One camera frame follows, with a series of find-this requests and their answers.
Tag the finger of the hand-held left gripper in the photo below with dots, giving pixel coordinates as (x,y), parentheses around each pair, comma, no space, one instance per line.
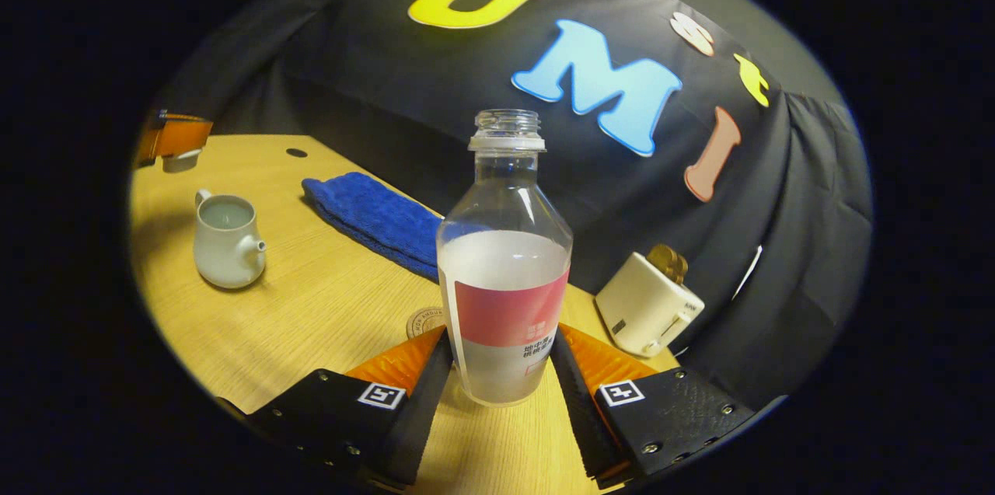
(183,136)

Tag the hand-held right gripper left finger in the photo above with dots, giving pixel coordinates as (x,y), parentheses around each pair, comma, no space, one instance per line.
(424,402)

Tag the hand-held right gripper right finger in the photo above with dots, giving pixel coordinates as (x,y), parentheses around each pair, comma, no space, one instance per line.
(575,409)

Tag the white teacup lid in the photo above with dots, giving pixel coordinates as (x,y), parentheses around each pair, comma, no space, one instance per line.
(181,163)

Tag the round wooden coaster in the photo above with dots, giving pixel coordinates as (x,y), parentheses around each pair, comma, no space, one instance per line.
(424,322)

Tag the white ceramic teacup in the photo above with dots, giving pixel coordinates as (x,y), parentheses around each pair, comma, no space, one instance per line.
(225,254)

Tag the clear plastic water bottle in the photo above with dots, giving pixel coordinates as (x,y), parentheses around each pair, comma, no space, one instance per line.
(505,285)

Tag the white toaster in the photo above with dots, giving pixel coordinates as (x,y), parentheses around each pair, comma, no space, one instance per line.
(641,308)

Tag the brown bread slice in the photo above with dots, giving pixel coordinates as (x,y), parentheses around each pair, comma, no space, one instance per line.
(668,262)

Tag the blue folded towel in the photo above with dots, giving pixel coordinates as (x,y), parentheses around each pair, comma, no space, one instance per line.
(373,219)

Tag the black backdrop cloth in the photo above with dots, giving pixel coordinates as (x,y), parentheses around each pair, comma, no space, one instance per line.
(637,192)

